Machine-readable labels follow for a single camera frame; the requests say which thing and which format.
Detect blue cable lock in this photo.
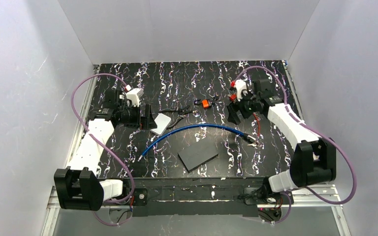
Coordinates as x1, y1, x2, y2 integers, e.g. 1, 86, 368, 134
137, 123, 256, 161

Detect red cable lock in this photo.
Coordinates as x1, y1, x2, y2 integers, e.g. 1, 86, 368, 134
253, 113, 261, 145

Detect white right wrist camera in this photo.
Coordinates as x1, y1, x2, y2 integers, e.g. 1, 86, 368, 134
229, 79, 250, 102

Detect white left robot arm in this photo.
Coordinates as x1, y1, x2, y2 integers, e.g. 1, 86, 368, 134
54, 87, 157, 211

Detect orange black padlock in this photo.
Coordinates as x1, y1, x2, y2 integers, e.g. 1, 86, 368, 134
193, 99, 214, 109

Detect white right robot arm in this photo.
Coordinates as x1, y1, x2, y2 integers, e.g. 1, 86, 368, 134
227, 79, 336, 194

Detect white rectangular box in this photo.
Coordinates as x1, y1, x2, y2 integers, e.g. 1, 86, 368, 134
150, 113, 171, 136

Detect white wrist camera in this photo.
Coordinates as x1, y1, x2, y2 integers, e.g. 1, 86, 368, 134
229, 79, 250, 102
119, 85, 144, 107

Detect black flat box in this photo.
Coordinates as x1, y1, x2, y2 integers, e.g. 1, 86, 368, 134
178, 139, 219, 173

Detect aluminium frame rail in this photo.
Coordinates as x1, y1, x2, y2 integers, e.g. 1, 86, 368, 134
41, 184, 350, 236

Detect small blue lock keys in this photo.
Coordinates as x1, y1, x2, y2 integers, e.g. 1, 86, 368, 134
248, 142, 257, 147

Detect black grey pliers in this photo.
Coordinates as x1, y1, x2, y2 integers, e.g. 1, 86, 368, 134
159, 105, 193, 130

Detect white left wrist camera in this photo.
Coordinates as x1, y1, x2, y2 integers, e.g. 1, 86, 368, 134
119, 85, 144, 107

